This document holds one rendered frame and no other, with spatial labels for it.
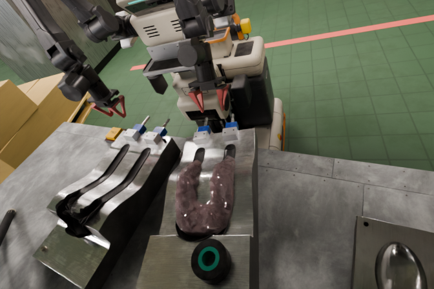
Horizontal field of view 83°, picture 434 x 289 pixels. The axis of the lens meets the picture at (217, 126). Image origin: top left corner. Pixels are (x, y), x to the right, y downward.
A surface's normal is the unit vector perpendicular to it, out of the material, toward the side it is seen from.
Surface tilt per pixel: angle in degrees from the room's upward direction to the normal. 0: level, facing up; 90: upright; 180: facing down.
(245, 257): 0
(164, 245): 0
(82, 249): 0
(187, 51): 64
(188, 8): 90
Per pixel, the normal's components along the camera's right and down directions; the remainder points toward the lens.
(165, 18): -0.17, 0.82
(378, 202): -0.30, -0.68
